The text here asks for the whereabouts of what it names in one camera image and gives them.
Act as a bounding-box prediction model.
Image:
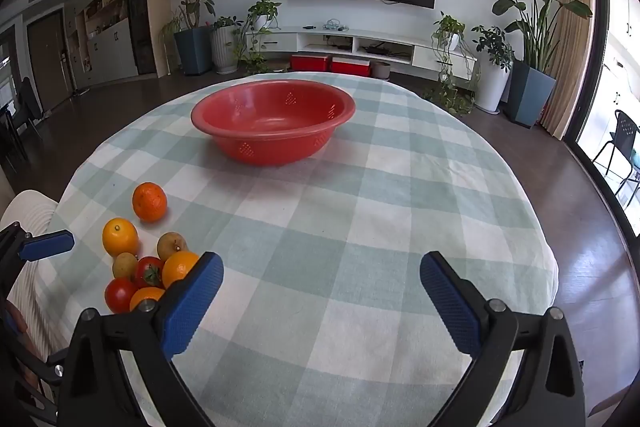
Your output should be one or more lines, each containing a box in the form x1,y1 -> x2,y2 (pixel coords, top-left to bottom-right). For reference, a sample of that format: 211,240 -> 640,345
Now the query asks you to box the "small orange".
129,286 -> 165,311

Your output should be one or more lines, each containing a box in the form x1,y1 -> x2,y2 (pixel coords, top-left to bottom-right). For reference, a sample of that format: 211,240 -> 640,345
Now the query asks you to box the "red tomato with calyx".
134,256 -> 164,288

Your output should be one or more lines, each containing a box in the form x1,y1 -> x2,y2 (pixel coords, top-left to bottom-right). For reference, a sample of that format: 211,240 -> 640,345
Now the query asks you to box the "red tomato front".
104,277 -> 137,314

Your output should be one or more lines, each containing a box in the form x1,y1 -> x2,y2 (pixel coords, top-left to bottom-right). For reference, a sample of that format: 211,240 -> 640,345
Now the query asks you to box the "brown kiwi with stem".
156,232 -> 189,262

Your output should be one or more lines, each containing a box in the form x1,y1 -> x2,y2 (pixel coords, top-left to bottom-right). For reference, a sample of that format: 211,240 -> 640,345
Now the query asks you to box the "yellow-orange orange with navel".
102,218 -> 139,258

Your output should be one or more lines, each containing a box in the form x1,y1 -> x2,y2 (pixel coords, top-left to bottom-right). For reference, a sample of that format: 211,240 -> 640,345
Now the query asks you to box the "dark orange mandarin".
132,182 -> 167,222

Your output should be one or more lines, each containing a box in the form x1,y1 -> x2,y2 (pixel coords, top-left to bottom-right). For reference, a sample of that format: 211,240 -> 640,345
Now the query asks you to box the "green white checkered tablecloth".
11,74 -> 559,426

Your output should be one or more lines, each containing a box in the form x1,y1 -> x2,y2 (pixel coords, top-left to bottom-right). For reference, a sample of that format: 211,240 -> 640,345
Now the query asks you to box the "red plastic colander bowl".
191,79 -> 356,167

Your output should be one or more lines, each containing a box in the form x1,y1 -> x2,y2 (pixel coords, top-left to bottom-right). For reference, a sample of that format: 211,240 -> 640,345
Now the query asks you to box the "hanging vine plant right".
423,12 -> 478,116

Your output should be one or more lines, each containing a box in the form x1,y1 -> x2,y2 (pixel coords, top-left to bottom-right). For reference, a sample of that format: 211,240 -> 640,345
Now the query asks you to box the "large-leaf plant in blue pot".
491,0 -> 592,128

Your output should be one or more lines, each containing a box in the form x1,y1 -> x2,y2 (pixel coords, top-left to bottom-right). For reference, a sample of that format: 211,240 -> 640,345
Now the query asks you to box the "black balcony chair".
592,109 -> 639,198

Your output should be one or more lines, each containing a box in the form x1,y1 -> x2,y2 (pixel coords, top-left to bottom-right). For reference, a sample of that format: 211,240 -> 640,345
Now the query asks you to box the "small grey pot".
371,61 -> 390,80

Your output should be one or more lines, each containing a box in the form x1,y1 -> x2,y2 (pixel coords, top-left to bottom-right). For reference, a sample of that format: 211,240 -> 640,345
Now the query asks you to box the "bushy plant in white pot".
472,25 -> 514,115

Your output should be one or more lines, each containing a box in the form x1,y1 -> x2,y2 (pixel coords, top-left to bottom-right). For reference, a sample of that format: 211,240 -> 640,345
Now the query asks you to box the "white tv console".
246,25 -> 478,82

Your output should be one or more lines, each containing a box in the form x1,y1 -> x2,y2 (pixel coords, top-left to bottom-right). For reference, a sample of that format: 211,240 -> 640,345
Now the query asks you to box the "red storage box left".
290,53 -> 332,72

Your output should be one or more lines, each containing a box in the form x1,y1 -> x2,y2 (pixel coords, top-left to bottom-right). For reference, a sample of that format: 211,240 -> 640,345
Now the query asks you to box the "plant in white ribbed pot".
210,16 -> 243,75

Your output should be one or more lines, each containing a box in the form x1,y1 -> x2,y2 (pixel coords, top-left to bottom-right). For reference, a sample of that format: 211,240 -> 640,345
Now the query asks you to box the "beige curtain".
539,0 -> 596,141

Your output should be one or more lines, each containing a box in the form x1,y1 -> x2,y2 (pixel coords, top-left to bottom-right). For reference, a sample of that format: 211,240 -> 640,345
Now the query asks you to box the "trailing plant on console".
234,0 -> 281,74

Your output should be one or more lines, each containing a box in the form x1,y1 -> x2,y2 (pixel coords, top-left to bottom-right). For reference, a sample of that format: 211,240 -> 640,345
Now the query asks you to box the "wooden wall cabinet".
63,0 -> 171,90

